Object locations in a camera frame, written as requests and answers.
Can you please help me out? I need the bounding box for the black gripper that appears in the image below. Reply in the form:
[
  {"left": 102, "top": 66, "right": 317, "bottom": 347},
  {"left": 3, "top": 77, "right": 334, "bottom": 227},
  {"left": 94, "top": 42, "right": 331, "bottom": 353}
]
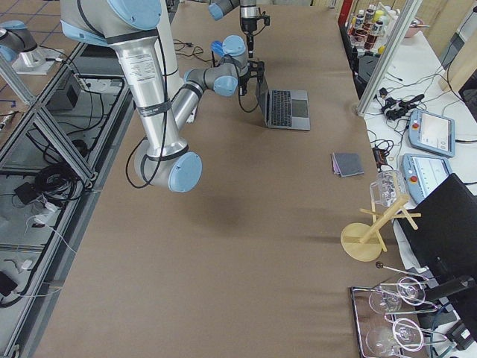
[
  {"left": 240, "top": 6, "right": 270, "bottom": 57},
  {"left": 238, "top": 60, "right": 265, "bottom": 96}
]

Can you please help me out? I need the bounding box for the grey laptop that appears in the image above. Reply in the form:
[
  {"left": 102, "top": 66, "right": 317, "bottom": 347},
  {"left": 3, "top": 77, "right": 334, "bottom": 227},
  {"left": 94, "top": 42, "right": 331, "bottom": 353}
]
[{"left": 256, "top": 78, "right": 311, "bottom": 131}]

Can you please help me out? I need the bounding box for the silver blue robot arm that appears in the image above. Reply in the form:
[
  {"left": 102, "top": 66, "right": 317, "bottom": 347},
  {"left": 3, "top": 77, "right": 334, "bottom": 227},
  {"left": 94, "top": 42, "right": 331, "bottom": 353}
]
[
  {"left": 208, "top": 0, "right": 271, "bottom": 58},
  {"left": 60, "top": 1, "right": 251, "bottom": 192}
]

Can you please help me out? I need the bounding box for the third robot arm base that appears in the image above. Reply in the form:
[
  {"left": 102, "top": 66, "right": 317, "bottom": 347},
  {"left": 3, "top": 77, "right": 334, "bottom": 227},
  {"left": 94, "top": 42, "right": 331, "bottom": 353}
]
[{"left": 1, "top": 20, "right": 61, "bottom": 75}]

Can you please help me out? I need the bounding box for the rack of bottles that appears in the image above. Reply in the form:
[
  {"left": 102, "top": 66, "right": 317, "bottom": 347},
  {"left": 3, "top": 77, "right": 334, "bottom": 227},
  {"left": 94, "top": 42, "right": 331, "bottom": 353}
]
[{"left": 346, "top": 1, "right": 400, "bottom": 54}]

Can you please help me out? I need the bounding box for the grey purple folded cloth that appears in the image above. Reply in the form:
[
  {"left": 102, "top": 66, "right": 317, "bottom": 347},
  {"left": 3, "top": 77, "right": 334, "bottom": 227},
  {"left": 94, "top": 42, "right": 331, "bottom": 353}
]
[{"left": 331, "top": 153, "right": 364, "bottom": 178}]

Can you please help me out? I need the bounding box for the small black electronics box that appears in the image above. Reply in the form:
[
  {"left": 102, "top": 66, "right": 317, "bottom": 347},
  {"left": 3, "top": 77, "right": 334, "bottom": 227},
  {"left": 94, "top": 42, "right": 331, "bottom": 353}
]
[{"left": 372, "top": 147, "right": 388, "bottom": 168}]

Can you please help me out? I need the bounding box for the pink bowl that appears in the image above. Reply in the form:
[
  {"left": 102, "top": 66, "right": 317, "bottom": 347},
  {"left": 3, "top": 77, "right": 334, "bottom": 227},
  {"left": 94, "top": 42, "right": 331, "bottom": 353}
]
[{"left": 405, "top": 18, "right": 429, "bottom": 38}]

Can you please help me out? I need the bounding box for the clear glass mug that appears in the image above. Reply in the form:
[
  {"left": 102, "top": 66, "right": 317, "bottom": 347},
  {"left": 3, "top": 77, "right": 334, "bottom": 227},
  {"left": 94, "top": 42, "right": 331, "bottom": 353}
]
[{"left": 370, "top": 170, "right": 410, "bottom": 207}]

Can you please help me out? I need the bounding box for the upper blue teach pendant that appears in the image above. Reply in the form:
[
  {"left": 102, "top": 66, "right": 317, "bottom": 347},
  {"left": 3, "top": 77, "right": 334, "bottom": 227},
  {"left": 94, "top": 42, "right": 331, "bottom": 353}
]
[{"left": 408, "top": 109, "right": 456, "bottom": 158}]

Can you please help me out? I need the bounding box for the blue teach pendant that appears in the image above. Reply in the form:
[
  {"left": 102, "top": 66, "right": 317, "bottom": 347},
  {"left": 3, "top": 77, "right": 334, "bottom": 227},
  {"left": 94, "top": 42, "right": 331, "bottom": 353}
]
[
  {"left": 401, "top": 154, "right": 452, "bottom": 204},
  {"left": 408, "top": 109, "right": 456, "bottom": 158}
]

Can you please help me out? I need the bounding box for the black power box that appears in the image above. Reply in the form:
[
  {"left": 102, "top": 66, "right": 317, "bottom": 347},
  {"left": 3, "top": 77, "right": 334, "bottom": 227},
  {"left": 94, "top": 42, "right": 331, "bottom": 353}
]
[{"left": 46, "top": 76, "right": 81, "bottom": 111}]

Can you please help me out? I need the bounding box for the lower blue teach pendant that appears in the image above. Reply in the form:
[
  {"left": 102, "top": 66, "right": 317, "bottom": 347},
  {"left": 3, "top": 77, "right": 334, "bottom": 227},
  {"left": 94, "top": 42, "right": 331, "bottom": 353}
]
[{"left": 401, "top": 154, "right": 452, "bottom": 204}]

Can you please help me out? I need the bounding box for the wooden mug tree stand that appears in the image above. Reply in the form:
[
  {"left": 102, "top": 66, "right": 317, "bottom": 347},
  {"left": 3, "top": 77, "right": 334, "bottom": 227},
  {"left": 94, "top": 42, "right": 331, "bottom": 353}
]
[{"left": 341, "top": 194, "right": 421, "bottom": 262}]

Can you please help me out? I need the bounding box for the black monitor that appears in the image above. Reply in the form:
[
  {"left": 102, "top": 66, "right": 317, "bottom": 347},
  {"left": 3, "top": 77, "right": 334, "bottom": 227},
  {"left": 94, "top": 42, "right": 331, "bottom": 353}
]
[{"left": 397, "top": 174, "right": 476, "bottom": 338}]

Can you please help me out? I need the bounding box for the black power adapter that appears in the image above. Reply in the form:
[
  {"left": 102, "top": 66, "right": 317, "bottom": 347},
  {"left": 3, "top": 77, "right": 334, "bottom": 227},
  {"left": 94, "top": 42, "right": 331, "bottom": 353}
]
[{"left": 14, "top": 183, "right": 38, "bottom": 204}]

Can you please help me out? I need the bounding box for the upper clear wine glass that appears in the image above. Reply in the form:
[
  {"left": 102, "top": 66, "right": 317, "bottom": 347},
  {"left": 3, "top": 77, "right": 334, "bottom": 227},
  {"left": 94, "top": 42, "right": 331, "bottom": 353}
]
[{"left": 368, "top": 276, "right": 425, "bottom": 314}]

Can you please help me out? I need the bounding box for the clear wine glass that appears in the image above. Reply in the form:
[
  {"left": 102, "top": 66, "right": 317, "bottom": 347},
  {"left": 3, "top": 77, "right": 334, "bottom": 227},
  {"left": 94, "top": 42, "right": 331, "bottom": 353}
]
[
  {"left": 365, "top": 318, "right": 424, "bottom": 357},
  {"left": 368, "top": 276, "right": 425, "bottom": 314}
]

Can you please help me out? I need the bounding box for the metal glass rack tray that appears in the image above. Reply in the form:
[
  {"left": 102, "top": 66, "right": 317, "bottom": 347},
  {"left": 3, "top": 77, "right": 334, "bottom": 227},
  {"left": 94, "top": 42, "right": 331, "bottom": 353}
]
[{"left": 349, "top": 286, "right": 449, "bottom": 357}]

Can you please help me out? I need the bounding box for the lower clear wine glass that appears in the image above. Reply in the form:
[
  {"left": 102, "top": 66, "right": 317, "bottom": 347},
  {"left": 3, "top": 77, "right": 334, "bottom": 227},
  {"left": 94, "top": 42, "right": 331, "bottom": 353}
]
[{"left": 365, "top": 318, "right": 424, "bottom": 357}]

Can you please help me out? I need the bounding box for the black cable bundle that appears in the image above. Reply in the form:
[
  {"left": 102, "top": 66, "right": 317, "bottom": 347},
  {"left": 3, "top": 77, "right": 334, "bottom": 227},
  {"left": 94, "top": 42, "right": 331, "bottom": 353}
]
[{"left": 33, "top": 163, "right": 83, "bottom": 204}]

